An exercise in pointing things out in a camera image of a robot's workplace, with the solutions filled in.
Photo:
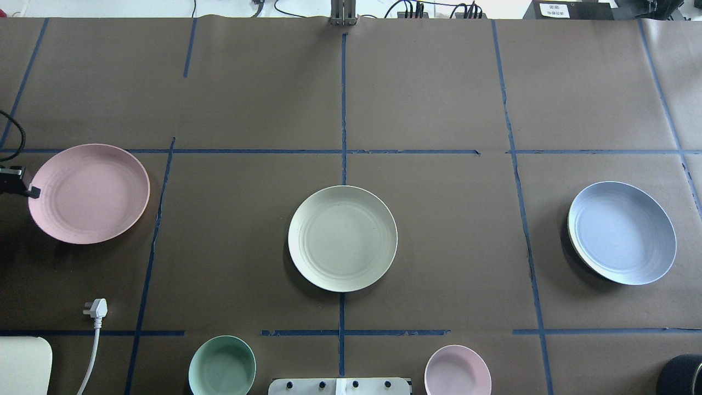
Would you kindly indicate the light blue plate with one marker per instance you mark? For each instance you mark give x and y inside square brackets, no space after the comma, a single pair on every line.
[622,233]

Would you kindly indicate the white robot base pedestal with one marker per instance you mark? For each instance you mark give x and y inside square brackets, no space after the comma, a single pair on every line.
[353,385]

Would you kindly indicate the aluminium frame post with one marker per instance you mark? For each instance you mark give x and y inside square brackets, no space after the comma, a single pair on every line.
[343,13]

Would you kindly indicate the green plastic bowl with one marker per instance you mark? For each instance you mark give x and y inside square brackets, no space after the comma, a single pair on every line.
[222,365]

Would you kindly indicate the black box with label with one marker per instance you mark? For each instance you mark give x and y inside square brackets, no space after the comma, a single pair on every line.
[571,10]

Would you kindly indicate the pink plate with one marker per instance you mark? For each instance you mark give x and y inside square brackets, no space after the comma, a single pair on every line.
[89,194]

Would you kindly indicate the cream white toaster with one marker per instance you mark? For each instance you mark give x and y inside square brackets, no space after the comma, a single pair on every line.
[26,364]

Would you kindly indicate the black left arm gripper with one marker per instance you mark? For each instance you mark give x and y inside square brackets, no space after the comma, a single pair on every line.
[15,181]

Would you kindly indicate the pink plastic bowl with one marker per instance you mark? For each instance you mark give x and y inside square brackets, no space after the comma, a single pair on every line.
[456,369]

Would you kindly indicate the cream white plate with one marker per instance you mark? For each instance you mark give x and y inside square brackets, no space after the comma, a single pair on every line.
[343,238]

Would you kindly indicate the dark blue cooking pot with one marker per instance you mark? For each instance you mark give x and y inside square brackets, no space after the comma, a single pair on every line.
[681,375]

